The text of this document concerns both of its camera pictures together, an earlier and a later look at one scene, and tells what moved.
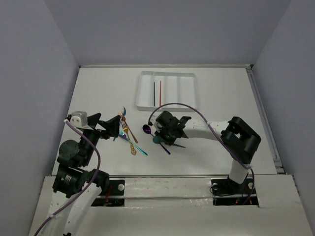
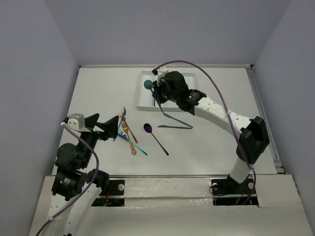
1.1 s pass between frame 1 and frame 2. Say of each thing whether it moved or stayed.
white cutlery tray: stayed
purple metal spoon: stayed
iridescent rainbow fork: stayed
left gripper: stayed
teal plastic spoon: moved
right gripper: moved
